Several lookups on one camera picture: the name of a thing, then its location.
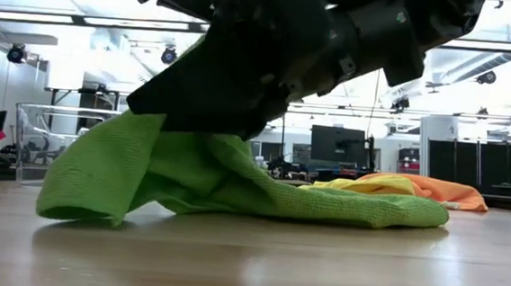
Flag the dark partition panels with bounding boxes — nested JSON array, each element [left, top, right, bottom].
[[424, 136, 511, 192]]

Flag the large dark monitor screen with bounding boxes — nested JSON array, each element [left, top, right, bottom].
[[308, 123, 369, 171]]

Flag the rack with red bins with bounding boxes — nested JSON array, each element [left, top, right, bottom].
[[396, 146, 422, 175]]

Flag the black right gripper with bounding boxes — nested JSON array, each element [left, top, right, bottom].
[[123, 0, 361, 148]]

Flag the orange microfiber towel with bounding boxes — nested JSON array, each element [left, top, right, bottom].
[[358, 169, 491, 213]]

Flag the black table frame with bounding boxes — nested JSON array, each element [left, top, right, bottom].
[[43, 84, 121, 112]]

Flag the yellow microfiber towel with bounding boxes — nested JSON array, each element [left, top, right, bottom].
[[299, 168, 418, 200]]

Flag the clear plastic basket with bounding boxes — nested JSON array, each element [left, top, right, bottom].
[[10, 101, 124, 192]]

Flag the green microfiber towel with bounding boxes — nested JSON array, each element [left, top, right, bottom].
[[34, 103, 456, 251]]

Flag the black ceiling camera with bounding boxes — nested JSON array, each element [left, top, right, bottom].
[[6, 43, 28, 65], [160, 45, 178, 66], [390, 95, 411, 115], [475, 68, 498, 87]]

